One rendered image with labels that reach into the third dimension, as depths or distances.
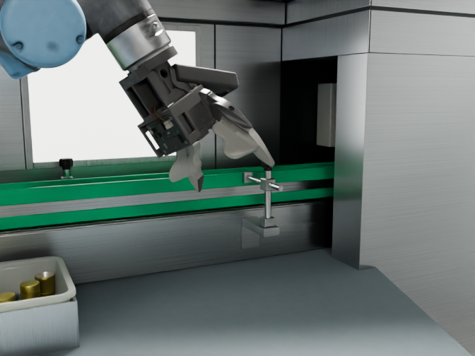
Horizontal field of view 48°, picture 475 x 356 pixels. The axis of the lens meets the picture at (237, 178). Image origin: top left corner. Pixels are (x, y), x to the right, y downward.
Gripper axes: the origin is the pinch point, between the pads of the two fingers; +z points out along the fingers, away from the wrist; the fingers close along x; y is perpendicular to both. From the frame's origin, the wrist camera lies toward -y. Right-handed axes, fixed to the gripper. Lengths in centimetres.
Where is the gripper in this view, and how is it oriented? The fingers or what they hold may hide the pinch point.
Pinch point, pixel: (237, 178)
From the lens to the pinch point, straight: 74.8
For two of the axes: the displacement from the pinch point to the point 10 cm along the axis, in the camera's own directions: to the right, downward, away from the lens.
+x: 6.9, -2.3, -6.8
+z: 5.1, 8.2, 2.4
